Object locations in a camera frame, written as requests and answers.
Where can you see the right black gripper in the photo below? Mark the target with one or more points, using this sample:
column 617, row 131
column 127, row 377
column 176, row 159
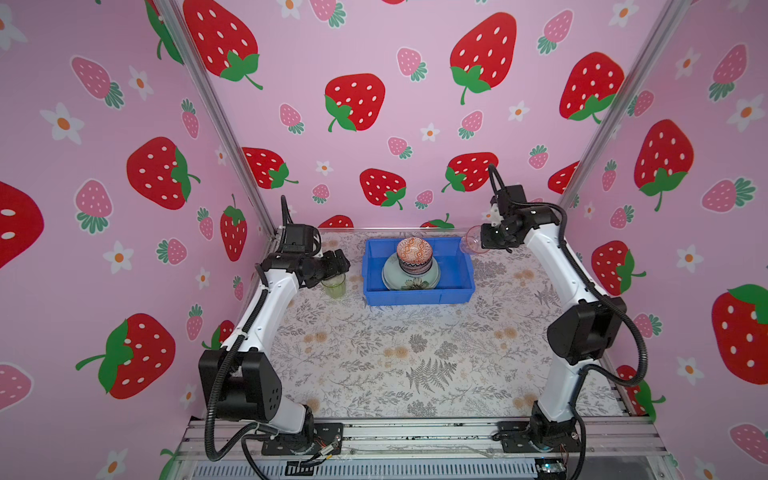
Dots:
column 487, row 238

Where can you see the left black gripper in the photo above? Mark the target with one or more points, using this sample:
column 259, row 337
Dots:
column 331, row 270

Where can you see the green glass cup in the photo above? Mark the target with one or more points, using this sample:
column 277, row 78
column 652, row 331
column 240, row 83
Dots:
column 335, row 287

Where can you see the green flower plate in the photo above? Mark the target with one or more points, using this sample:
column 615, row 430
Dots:
column 396, row 279

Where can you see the red pattern bowl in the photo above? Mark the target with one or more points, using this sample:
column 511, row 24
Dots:
column 414, row 252

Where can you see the pink glass cup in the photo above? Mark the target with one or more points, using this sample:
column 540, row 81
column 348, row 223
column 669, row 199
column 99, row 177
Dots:
column 471, row 242

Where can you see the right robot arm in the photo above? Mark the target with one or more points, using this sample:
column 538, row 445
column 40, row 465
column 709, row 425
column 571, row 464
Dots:
column 580, row 335

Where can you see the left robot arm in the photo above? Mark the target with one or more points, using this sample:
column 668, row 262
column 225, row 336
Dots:
column 243, row 390

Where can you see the blue plastic bin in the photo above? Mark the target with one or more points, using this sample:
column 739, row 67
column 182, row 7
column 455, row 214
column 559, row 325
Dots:
column 455, row 285

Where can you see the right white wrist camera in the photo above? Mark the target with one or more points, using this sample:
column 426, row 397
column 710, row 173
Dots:
column 493, row 216

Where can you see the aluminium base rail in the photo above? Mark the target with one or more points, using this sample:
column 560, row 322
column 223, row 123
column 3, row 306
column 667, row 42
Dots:
column 439, row 448

